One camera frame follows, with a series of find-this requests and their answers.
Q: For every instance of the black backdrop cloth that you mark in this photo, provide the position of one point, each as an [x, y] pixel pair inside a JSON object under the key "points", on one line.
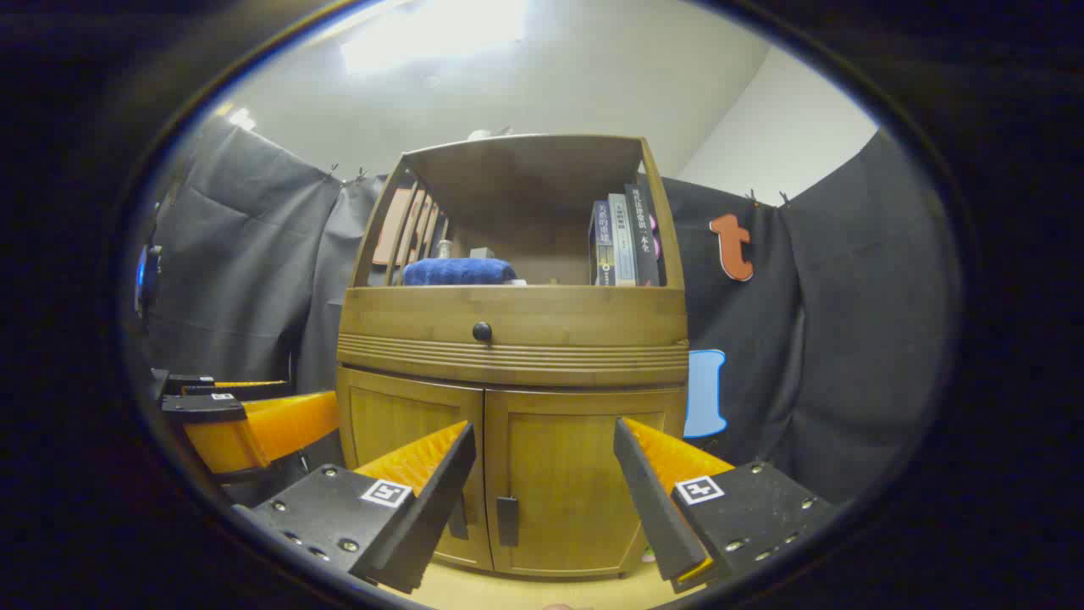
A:
{"points": [[254, 254]]}

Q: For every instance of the small white object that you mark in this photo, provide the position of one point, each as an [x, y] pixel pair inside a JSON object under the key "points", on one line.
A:
{"points": [[483, 133]]}

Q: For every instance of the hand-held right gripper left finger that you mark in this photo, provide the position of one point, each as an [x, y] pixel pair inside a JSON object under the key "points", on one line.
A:
{"points": [[432, 517]]}

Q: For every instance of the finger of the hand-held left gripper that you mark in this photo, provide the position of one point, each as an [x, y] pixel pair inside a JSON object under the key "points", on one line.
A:
{"points": [[203, 407], [182, 383]]}

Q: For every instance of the folded blue towel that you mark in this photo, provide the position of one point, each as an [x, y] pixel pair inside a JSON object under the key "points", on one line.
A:
{"points": [[457, 271]]}

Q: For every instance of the wooden drawer with black knob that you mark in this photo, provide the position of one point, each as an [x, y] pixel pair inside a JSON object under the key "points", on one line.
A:
{"points": [[576, 326]]}

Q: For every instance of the dark device with blue light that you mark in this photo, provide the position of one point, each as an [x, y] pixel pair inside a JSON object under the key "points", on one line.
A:
{"points": [[148, 280]]}

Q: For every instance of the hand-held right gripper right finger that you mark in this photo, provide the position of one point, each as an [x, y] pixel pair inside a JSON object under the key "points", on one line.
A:
{"points": [[652, 517]]}

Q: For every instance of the wooden shoe cabinet door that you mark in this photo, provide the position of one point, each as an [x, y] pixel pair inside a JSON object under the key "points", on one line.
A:
{"points": [[398, 415], [559, 457]]}

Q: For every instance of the blue spine book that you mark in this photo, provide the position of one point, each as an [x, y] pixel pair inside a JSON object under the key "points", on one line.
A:
{"points": [[600, 246]]}

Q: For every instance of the grey spine book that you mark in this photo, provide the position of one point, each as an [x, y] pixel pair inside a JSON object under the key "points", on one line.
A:
{"points": [[622, 241]]}

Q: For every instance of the small grey box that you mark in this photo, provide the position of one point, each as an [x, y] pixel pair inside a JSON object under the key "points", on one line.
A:
{"points": [[483, 252]]}

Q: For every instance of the wooden double-door shoe cabinet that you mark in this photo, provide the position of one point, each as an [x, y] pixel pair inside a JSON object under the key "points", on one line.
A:
{"points": [[525, 178]]}

